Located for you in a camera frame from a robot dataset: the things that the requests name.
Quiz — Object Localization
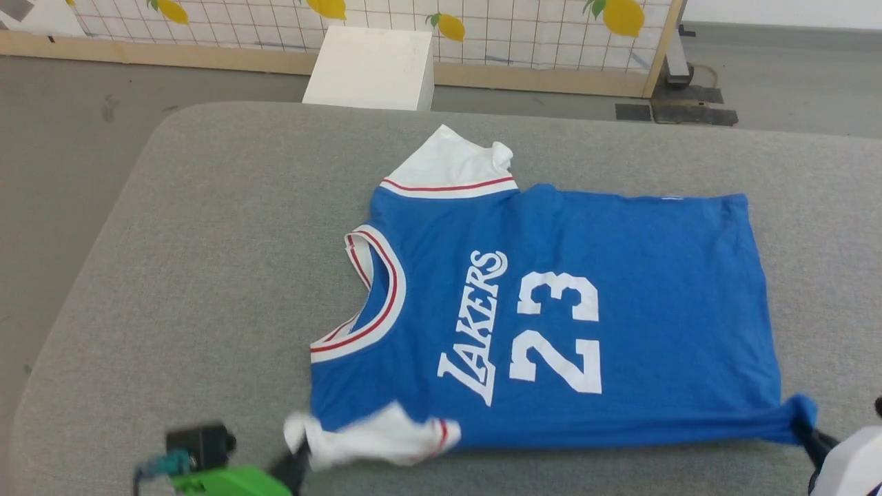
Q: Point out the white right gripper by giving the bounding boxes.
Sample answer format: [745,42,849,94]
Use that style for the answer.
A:
[792,419,882,496]

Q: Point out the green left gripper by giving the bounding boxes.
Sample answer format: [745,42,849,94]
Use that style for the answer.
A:
[169,440,311,496]

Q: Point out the blue white Lakers jersey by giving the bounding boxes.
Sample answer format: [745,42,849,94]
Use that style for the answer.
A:
[284,124,819,473]

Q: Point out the grey fabric sofa cushion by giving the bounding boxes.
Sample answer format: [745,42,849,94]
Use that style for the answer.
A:
[10,102,882,496]

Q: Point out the dark floor base plates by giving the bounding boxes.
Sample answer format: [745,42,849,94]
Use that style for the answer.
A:
[615,84,739,127]

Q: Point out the white rectangular box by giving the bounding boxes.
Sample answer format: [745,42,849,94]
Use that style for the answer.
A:
[302,26,436,112]

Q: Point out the grey metal screen foot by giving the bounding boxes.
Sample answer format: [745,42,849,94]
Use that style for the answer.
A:
[664,23,695,87]

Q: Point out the lemon print partition screen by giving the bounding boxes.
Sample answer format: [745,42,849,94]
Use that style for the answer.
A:
[0,0,687,99]

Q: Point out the white panel with grey mark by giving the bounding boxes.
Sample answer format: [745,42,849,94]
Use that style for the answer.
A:
[0,0,87,37]

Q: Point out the teal plug black left cable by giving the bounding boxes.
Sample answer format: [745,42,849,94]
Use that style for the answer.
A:
[133,449,192,496]

